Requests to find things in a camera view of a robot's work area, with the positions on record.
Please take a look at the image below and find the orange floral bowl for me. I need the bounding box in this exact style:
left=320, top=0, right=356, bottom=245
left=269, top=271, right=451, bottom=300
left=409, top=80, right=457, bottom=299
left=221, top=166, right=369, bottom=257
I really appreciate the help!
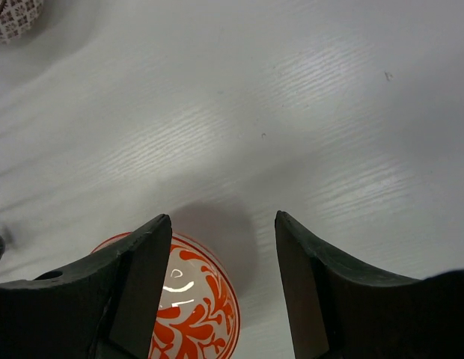
left=90, top=231, right=241, bottom=359

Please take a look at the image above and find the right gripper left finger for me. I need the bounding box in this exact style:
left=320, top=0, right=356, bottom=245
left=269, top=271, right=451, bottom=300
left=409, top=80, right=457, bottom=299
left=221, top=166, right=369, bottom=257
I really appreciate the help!
left=0, top=214, right=172, bottom=358

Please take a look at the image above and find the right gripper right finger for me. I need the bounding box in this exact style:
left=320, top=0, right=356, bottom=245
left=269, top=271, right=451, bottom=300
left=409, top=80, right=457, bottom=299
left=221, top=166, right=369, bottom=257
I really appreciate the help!
left=275, top=211, right=464, bottom=358

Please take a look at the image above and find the patterned grey bowl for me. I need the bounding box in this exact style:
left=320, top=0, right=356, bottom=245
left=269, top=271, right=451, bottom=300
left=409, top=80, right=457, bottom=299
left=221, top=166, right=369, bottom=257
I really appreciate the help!
left=0, top=0, right=44, bottom=45

